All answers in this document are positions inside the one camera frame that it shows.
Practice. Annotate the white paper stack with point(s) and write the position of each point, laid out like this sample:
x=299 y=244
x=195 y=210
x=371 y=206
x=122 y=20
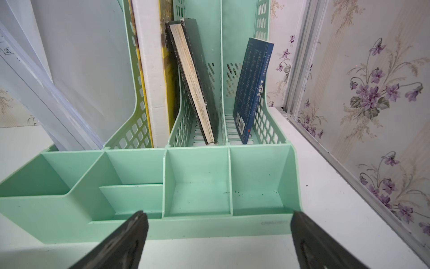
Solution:
x=68 y=63

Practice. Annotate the yellow cover book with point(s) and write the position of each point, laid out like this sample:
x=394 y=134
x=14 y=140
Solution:
x=160 y=69

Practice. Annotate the dark blue book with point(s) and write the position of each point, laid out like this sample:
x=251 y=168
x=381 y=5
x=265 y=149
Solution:
x=250 y=86

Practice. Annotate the black cover book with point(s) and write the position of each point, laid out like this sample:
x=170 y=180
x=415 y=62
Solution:
x=187 y=46

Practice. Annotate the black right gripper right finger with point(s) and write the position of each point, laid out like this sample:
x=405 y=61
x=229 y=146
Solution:
x=316 y=249

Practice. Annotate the mint green desk organizer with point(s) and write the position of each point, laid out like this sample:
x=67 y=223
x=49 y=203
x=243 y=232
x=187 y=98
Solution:
x=187 y=189

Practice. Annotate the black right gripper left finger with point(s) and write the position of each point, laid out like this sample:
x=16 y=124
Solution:
x=122 y=249

